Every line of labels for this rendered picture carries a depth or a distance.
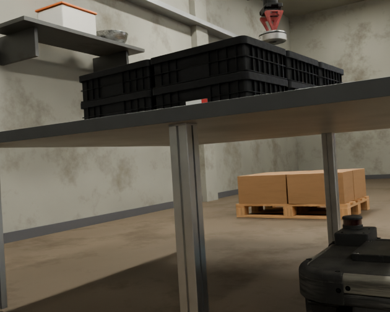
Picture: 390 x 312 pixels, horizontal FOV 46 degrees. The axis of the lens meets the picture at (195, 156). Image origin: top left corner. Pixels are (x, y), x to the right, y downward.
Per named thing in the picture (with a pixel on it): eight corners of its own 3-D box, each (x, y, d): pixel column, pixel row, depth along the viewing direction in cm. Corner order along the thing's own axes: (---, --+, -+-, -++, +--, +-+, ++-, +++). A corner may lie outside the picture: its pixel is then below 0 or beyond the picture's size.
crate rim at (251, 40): (288, 56, 163) (287, 49, 163) (244, 42, 139) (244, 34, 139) (198, 74, 187) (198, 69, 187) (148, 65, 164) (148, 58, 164)
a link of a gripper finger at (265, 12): (267, 30, 169) (265, 4, 169) (262, 35, 176) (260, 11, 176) (285, 29, 170) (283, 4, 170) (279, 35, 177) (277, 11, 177)
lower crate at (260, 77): (291, 113, 163) (289, 80, 163) (249, 109, 139) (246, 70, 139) (201, 124, 187) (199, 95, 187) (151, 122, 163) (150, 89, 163)
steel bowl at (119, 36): (109, 54, 457) (109, 41, 457) (136, 48, 439) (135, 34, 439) (84, 48, 428) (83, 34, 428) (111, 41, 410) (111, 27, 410)
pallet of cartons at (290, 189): (371, 207, 438) (368, 167, 438) (357, 219, 368) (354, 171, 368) (262, 208, 491) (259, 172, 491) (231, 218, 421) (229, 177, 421)
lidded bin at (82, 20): (72, 45, 414) (70, 20, 415) (98, 38, 397) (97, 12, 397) (36, 36, 381) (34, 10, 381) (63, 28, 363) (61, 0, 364)
